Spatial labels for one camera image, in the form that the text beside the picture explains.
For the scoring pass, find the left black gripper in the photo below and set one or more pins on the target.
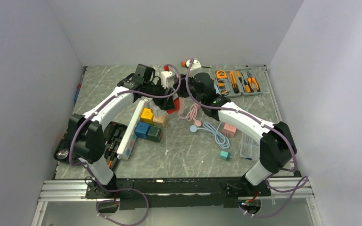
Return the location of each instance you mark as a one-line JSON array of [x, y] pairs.
[[166, 103]]

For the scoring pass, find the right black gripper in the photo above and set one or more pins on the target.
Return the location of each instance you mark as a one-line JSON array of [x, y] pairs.
[[182, 92]]

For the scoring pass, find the grey tool tray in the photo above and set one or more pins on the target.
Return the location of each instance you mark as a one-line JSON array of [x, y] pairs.
[[235, 83]]

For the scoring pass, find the yellow cube adapter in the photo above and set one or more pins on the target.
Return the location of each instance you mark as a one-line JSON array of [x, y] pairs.
[[147, 116]]

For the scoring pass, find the beige cube adapter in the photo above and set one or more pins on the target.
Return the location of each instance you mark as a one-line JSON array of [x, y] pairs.
[[160, 121]]

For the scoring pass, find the blue cube adapter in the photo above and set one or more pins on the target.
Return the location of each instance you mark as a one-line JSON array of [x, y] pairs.
[[141, 130]]

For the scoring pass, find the pink cube socket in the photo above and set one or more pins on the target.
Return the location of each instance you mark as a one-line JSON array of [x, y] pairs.
[[229, 130]]

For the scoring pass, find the green cube adapter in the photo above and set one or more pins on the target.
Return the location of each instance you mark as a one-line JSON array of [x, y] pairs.
[[154, 134]]

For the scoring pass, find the black tool case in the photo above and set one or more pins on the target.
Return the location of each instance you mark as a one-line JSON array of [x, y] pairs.
[[113, 135]]

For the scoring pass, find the white power strip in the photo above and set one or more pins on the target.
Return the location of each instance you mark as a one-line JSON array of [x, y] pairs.
[[129, 139]]

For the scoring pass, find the teal cube plug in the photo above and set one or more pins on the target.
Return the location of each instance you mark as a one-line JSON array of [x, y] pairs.
[[224, 155]]

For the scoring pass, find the clear screw box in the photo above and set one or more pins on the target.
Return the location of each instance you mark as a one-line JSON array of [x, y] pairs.
[[249, 148]]

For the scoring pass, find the pink power strip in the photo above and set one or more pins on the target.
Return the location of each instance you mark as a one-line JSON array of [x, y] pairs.
[[181, 106]]

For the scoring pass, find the red cube adapter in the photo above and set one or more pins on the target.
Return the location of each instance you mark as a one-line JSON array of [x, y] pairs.
[[176, 108]]

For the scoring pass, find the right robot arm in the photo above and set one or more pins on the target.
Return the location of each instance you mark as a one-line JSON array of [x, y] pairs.
[[275, 141]]

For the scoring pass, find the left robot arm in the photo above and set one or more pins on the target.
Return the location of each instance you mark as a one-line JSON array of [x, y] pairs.
[[86, 132]]

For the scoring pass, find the red blue pen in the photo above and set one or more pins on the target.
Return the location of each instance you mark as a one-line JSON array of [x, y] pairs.
[[78, 89]]

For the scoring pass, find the orange handled screwdriver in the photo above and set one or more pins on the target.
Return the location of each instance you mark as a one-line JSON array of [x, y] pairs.
[[186, 64]]

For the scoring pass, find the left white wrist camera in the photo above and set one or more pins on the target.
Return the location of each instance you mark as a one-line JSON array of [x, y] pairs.
[[168, 79]]

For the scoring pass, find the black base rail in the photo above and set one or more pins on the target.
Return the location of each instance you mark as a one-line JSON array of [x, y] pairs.
[[135, 193]]

